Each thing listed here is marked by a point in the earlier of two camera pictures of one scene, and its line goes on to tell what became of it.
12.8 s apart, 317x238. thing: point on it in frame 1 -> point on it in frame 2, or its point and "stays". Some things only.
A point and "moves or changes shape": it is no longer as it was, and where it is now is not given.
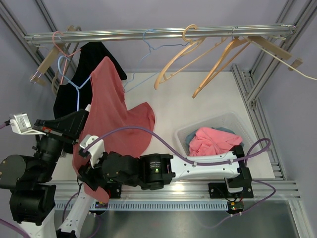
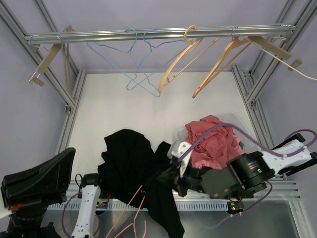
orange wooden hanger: x=236 y=41 stays
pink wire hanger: x=66 y=56 -> x=133 y=223
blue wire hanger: x=78 y=87 -> x=145 y=74
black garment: x=77 y=95 -> x=129 y=176
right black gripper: x=90 y=175 -> x=171 y=176
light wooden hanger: x=193 y=43 moves or changes shape
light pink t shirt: x=210 y=140 moves or changes shape
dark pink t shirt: x=107 y=111 -> x=218 y=142
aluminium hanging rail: x=262 y=31 stays
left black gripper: x=66 y=128 -> x=37 y=186
